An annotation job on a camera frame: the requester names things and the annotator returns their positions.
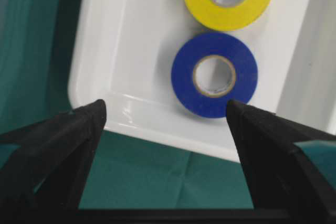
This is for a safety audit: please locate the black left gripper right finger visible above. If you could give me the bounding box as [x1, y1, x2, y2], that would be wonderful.
[226, 100, 335, 212]

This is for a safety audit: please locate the blue tape roll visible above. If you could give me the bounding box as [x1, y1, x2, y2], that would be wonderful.
[171, 32, 258, 119]

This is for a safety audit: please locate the white plastic tray case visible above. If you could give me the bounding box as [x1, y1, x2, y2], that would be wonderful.
[68, 0, 335, 162]

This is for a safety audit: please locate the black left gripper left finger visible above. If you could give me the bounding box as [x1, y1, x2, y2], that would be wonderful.
[1, 100, 107, 210]

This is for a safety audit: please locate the yellow tape roll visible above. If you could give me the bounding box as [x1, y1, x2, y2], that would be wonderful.
[182, 0, 275, 31]

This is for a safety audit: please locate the green table cloth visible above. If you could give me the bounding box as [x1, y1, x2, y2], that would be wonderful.
[1, 0, 335, 209]

